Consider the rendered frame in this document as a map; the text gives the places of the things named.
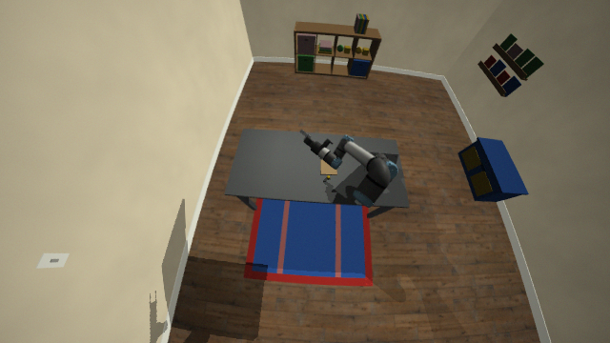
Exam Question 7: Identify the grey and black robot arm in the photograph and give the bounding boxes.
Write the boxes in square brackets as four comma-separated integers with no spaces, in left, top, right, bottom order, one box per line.
[323,135,397,208]

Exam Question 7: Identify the tan flat mat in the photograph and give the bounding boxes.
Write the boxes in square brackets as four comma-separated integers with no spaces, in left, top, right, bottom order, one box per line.
[320,159,337,175]

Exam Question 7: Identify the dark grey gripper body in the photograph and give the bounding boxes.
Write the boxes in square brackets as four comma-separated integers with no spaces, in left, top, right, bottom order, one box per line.
[304,136,333,160]

